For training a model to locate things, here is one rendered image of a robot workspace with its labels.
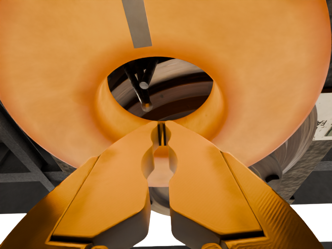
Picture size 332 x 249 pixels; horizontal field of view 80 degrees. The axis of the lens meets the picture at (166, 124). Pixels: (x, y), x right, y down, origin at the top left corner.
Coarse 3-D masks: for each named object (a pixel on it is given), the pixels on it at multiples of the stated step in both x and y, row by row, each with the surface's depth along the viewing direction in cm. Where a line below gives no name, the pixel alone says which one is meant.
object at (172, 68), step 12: (144, 60) 35; (168, 60) 29; (180, 60) 29; (144, 72) 30; (156, 72) 30; (168, 72) 30; (180, 72) 30; (192, 72) 30; (204, 72) 30; (120, 84) 32; (156, 84) 32; (120, 96) 33; (132, 96) 33; (312, 120) 37; (312, 132) 40; (300, 144) 42; (300, 156) 45; (288, 168) 48
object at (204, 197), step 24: (168, 144) 10; (192, 144) 10; (192, 168) 8; (216, 168) 8; (192, 192) 7; (216, 192) 7; (240, 192) 7; (192, 216) 6; (216, 216) 6; (240, 216) 6; (192, 240) 7; (216, 240) 6
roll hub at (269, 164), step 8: (272, 152) 33; (264, 160) 32; (272, 160) 32; (256, 168) 33; (264, 168) 33; (272, 168) 33; (280, 168) 33; (264, 176) 35; (280, 176) 35; (152, 192) 40; (160, 192) 41; (168, 192) 41; (152, 200) 41; (160, 200) 42; (168, 200) 43; (152, 208) 44; (160, 208) 44; (168, 208) 44
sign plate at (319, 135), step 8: (328, 88) 50; (320, 96) 50; (328, 96) 50; (320, 104) 52; (328, 104) 52; (320, 112) 54; (328, 112) 54; (320, 120) 56; (328, 120) 56; (320, 128) 58; (328, 128) 58; (320, 136) 60; (328, 136) 60
